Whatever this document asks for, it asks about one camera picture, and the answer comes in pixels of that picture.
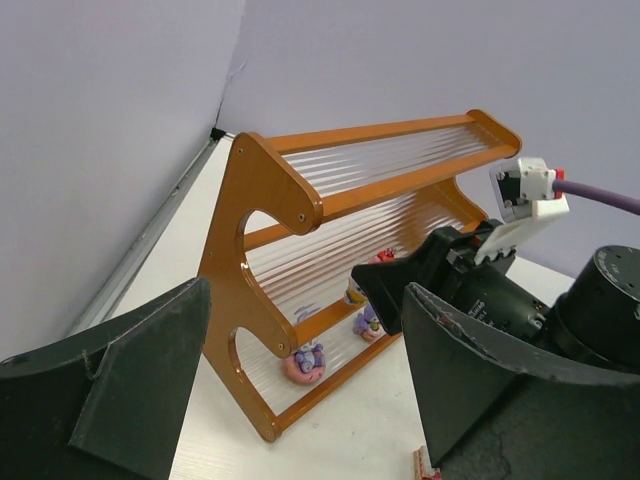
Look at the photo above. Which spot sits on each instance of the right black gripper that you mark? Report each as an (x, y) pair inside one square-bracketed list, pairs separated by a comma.
[(444, 265)]

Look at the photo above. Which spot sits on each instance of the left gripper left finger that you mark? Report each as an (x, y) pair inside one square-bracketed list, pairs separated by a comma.
[(110, 401)]

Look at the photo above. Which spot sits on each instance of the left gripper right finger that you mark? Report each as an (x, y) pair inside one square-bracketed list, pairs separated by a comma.
[(495, 407)]

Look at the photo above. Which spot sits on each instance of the blue cupcake toy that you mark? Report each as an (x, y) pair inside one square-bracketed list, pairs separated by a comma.
[(356, 288)]

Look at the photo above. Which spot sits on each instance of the small purple bunny toy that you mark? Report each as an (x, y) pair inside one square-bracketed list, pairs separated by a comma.
[(367, 324)]

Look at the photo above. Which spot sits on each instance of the purple bunny sitting donut toy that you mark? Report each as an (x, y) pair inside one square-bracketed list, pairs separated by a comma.
[(307, 365)]

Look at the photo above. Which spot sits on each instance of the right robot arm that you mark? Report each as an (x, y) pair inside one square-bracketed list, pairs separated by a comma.
[(596, 321)]

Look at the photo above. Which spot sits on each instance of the orange three-tier acrylic shelf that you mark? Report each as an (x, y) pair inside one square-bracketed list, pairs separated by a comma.
[(295, 214)]

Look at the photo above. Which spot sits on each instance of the red strawberry cake toy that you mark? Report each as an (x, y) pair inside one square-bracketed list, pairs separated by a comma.
[(422, 467)]

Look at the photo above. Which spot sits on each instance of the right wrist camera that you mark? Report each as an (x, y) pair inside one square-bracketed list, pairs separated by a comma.
[(527, 203)]

